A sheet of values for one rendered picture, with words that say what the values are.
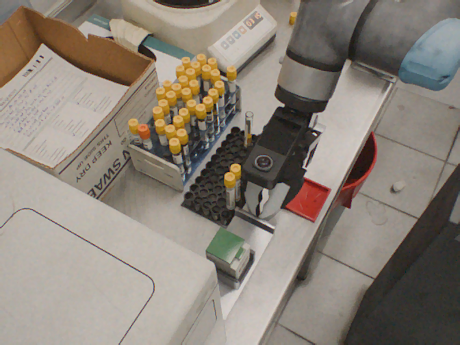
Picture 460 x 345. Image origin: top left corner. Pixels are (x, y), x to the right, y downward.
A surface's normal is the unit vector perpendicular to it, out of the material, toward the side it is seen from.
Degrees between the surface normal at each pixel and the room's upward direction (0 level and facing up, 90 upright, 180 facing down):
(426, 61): 65
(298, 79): 60
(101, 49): 80
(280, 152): 2
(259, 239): 0
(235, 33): 25
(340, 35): 71
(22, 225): 0
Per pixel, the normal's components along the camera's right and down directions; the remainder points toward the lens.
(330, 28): -0.56, 0.39
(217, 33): 0.78, 0.52
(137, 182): -0.02, -0.54
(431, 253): -0.50, 0.74
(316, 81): 0.00, 0.51
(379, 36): -0.51, 0.21
